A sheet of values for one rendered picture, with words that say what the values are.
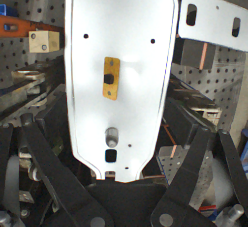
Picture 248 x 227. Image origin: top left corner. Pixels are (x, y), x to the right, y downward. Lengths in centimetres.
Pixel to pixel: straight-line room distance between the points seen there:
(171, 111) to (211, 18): 25
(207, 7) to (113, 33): 20
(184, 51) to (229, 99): 58
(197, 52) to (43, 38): 31
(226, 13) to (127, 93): 28
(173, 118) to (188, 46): 22
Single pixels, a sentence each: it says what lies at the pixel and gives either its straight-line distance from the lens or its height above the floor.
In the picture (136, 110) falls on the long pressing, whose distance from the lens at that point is 34.
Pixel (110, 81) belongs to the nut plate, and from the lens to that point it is 28.
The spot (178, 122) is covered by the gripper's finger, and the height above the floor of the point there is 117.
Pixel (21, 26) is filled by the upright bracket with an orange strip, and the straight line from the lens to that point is 27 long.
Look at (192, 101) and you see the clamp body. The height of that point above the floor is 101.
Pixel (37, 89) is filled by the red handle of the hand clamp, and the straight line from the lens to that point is 28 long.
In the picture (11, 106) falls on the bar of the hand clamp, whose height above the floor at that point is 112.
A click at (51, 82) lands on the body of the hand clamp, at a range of 33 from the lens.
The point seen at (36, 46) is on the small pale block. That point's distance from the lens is 26.
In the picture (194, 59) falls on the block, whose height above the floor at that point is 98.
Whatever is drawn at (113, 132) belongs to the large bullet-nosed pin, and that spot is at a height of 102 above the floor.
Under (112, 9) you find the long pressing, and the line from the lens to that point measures 30.
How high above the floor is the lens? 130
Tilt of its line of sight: 66 degrees down
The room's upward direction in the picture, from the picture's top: 170 degrees clockwise
